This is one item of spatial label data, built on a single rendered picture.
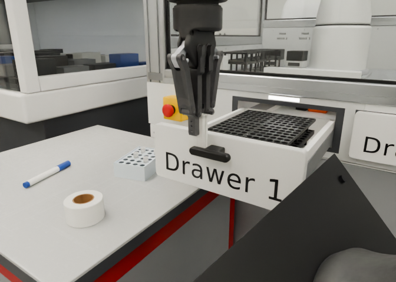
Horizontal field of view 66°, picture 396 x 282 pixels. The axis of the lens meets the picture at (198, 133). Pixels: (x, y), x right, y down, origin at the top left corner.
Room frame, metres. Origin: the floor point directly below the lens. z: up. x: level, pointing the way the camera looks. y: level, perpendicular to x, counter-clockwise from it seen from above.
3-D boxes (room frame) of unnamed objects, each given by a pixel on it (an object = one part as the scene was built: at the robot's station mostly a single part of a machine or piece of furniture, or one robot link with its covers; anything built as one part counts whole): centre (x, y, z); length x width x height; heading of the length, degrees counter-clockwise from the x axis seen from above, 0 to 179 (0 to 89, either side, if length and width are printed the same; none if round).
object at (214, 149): (0.48, -0.03, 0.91); 0.07 x 0.04 x 0.01; 57
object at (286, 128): (0.67, -0.15, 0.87); 0.22 x 0.18 x 0.06; 147
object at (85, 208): (0.51, 0.21, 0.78); 0.07 x 0.07 x 0.04
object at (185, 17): (0.49, 0.00, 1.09); 0.08 x 0.07 x 0.09; 147
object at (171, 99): (0.93, 0.07, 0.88); 0.07 x 0.05 x 0.07; 57
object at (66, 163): (0.68, 0.37, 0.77); 0.14 x 0.02 x 0.02; 160
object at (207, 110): (0.50, -0.01, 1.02); 0.04 x 0.01 x 0.11; 57
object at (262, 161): (0.50, -0.04, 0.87); 0.29 x 0.02 x 0.11; 57
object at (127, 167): (0.73, 0.15, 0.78); 0.12 x 0.08 x 0.04; 161
